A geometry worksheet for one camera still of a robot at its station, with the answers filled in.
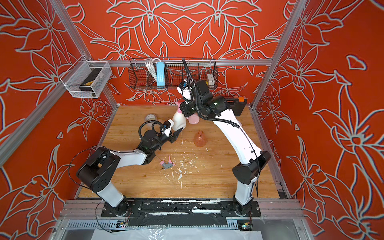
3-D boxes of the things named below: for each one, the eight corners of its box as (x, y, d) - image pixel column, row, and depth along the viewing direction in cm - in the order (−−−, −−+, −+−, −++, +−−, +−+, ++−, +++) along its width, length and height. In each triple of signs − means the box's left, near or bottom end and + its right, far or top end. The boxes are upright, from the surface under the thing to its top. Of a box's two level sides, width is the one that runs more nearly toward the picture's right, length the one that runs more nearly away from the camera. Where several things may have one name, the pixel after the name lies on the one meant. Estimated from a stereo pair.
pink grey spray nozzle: (165, 171, 87) (165, 170, 85) (160, 163, 90) (159, 161, 89) (175, 164, 90) (175, 163, 88) (170, 156, 93) (169, 154, 91)
